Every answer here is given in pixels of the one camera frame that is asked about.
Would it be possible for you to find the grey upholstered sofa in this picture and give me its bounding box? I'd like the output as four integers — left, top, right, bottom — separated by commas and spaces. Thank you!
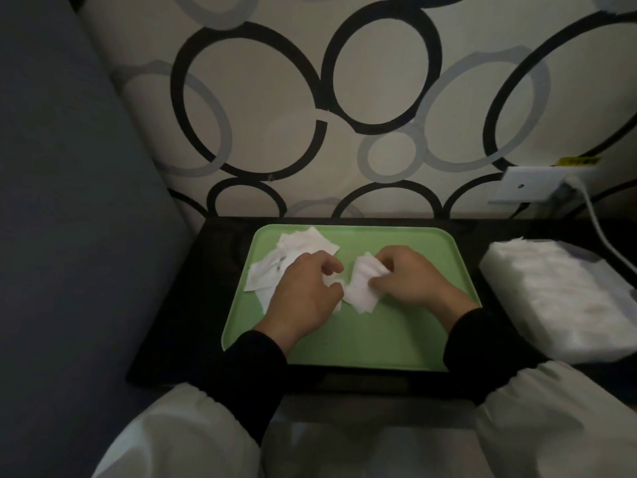
0, 0, 195, 478

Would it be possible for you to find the person's right forearm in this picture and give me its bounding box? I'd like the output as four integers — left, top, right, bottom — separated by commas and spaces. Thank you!
443, 307, 637, 478

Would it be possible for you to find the white wall socket plate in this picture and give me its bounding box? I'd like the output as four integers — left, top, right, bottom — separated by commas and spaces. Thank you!
490, 166, 596, 204

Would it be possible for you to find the clear plastic box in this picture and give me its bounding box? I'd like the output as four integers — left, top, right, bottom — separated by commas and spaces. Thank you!
478, 238, 637, 365

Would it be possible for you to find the person's left hand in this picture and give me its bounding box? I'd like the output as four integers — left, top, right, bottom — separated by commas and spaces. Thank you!
253, 250, 345, 350

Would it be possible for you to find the person's right hand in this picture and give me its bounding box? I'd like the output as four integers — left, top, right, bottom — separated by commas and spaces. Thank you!
369, 245, 480, 332

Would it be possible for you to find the green plastic tray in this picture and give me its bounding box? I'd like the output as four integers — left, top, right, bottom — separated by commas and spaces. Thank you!
220, 224, 481, 373

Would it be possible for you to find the pile of white cotton pads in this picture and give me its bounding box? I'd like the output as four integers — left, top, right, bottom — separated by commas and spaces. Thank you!
244, 226, 391, 314

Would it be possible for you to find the person's left forearm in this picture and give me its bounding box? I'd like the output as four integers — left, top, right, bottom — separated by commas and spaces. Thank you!
92, 331, 289, 478

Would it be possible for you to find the white charger cable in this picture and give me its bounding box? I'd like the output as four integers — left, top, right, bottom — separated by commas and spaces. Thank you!
565, 176, 637, 274

